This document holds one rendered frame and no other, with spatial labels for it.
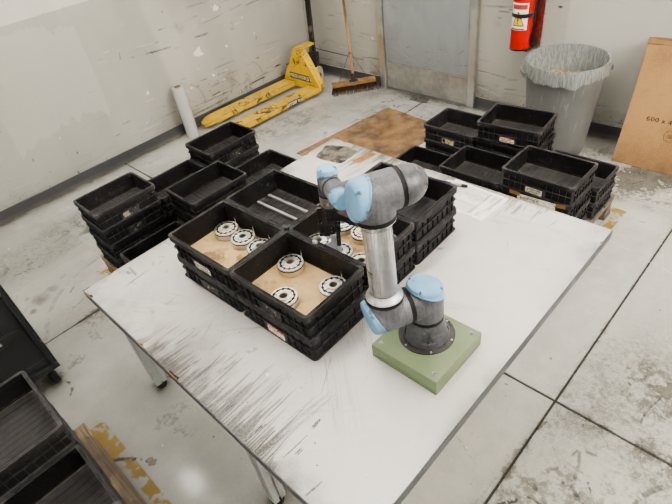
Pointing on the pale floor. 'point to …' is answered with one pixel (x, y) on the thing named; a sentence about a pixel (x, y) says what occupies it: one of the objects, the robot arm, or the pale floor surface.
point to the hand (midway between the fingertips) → (340, 247)
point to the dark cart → (22, 345)
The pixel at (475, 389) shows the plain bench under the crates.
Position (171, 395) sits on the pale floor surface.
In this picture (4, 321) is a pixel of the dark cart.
